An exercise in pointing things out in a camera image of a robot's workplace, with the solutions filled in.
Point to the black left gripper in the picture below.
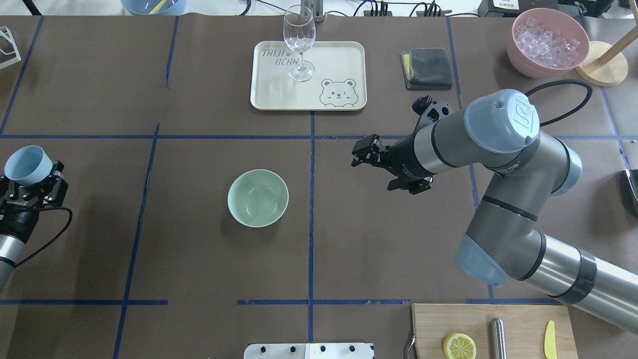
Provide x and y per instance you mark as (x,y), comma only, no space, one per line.
(16,219)

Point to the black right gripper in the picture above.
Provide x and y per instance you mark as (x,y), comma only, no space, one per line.
(406,158)

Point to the light blue plastic cup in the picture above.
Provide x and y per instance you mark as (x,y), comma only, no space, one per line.
(28,166)

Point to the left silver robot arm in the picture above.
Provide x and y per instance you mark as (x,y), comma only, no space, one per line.
(15,231)

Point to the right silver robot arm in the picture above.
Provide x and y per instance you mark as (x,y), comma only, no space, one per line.
(501,131)

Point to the green ceramic bowl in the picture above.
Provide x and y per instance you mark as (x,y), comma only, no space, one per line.
(258,198)

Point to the pink bowl with ice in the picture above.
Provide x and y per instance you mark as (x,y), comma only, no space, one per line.
(545,42)

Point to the grey folded cloth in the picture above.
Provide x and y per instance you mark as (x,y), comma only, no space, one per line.
(426,69)

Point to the clear wine glass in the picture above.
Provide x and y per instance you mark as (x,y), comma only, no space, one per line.
(299,33)

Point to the lemon half slice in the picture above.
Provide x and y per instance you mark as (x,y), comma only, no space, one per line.
(459,346)

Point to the wooden paper towel stand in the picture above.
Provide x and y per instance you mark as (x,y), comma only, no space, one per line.
(605,65)

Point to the yellow plastic knife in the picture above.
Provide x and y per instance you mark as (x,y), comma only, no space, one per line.
(550,350)

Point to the white wire rack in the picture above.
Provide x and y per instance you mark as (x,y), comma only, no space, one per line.
(9,52)

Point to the steel knife handle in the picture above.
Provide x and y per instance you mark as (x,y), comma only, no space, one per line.
(498,340)

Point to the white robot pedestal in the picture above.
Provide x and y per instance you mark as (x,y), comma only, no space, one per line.
(310,351)

